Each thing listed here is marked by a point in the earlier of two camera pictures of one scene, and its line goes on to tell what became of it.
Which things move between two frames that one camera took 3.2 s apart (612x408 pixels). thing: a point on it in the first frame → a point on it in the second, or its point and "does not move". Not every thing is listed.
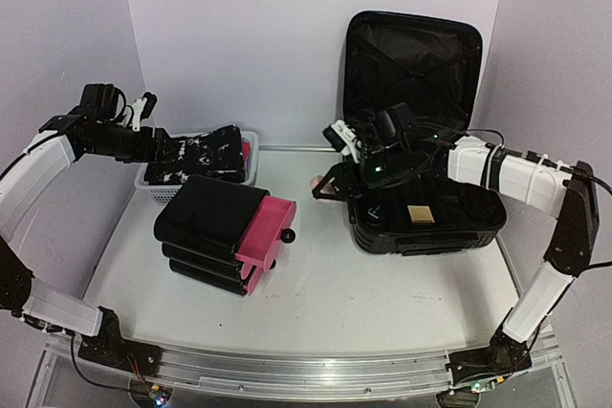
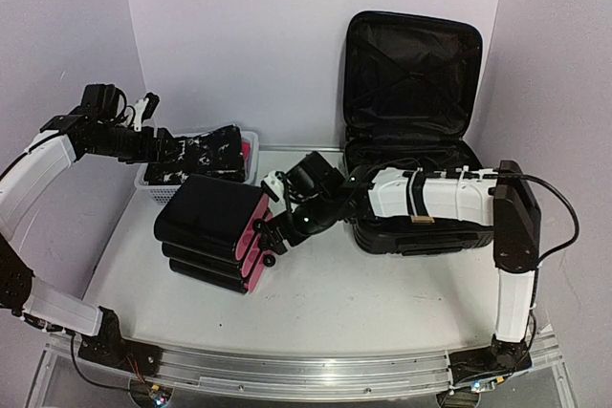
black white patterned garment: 215,154 does not move
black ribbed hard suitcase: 411,85 does not move
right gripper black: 340,171 → 271,228
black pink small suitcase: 222,234 does not move
